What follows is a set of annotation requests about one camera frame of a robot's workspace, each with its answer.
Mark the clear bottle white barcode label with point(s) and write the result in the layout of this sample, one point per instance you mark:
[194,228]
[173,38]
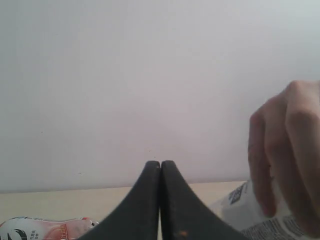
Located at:
[241,211]

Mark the red white bottle black cap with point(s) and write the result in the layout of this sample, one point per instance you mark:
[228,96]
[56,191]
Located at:
[35,228]

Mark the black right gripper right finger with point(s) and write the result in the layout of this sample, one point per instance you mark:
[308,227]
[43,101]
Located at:
[183,215]

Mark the person's open hand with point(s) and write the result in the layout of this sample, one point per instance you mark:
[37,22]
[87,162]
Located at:
[284,146]

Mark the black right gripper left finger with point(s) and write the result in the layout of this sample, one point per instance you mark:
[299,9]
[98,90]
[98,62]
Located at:
[137,216]

